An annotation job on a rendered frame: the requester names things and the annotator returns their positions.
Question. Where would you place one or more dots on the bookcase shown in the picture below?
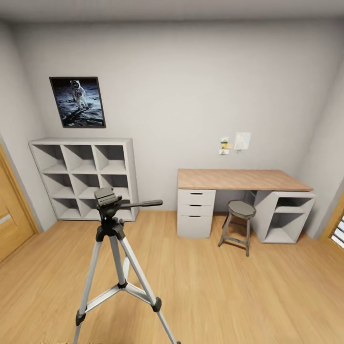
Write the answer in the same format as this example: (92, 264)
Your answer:
(51, 172)

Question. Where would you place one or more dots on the desk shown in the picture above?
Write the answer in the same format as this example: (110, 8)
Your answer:
(282, 202)

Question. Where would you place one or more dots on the painting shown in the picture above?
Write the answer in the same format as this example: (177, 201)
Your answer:
(79, 101)

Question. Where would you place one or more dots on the camera tripod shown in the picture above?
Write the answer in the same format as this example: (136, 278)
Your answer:
(110, 226)

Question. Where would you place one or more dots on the taboret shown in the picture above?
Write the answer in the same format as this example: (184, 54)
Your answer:
(241, 209)

